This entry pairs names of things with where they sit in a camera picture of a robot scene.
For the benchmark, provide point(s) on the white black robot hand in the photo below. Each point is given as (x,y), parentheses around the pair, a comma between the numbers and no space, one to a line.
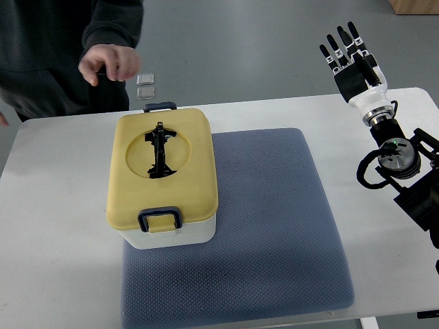
(360,80)

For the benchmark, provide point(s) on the yellow storage box lid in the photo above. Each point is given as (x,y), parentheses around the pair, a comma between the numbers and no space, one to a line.
(191,188)

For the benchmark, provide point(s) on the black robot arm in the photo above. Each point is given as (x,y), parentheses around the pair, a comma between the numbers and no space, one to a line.
(409,165)

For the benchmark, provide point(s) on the wooden box corner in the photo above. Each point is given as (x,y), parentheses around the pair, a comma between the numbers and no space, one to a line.
(414,7)

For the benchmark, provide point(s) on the white storage box base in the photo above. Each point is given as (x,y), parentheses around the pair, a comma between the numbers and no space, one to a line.
(189,233)

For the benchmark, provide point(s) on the person's bare hand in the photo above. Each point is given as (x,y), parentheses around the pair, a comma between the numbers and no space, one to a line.
(121,63)

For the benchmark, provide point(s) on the upper silver floor plate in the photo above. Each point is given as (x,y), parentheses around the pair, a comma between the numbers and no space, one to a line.
(145,79)

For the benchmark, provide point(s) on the blue textured mat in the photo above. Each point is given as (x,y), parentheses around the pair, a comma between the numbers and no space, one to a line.
(276,250)

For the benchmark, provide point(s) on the white table leg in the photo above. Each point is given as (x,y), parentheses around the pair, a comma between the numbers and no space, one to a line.
(369,323)

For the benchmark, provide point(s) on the person in dark sweater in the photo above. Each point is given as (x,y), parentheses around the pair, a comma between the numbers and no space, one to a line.
(42,43)

